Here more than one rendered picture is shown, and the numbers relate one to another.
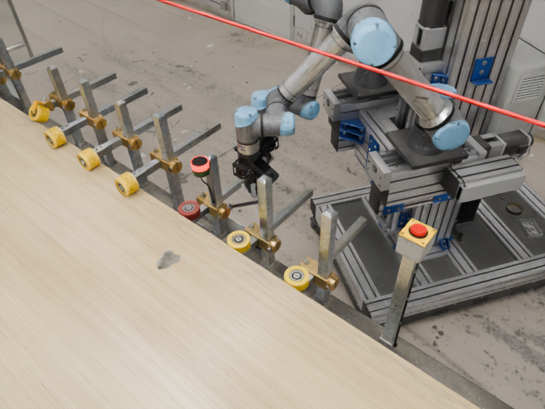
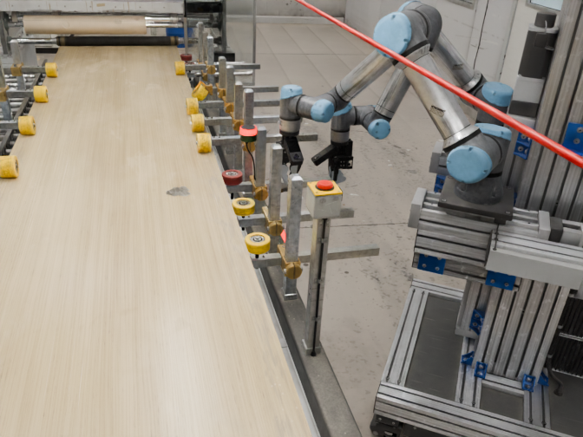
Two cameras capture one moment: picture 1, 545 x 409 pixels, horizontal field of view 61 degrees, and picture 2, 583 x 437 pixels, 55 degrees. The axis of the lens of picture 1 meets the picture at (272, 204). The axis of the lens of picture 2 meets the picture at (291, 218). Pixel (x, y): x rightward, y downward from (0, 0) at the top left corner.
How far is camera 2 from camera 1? 1.06 m
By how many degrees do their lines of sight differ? 30
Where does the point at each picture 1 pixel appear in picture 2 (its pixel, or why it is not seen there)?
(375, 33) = (389, 23)
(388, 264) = (442, 369)
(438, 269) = (500, 403)
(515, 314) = not seen: outside the picture
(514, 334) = not seen: outside the picture
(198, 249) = (207, 196)
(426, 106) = (442, 120)
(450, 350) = not seen: outside the picture
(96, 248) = (143, 168)
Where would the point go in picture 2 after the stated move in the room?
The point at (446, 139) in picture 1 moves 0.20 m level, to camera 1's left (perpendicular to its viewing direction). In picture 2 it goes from (458, 164) to (394, 146)
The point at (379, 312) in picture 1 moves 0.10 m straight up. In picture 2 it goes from (387, 398) to (390, 378)
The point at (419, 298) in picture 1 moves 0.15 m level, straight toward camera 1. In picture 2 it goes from (447, 412) to (415, 426)
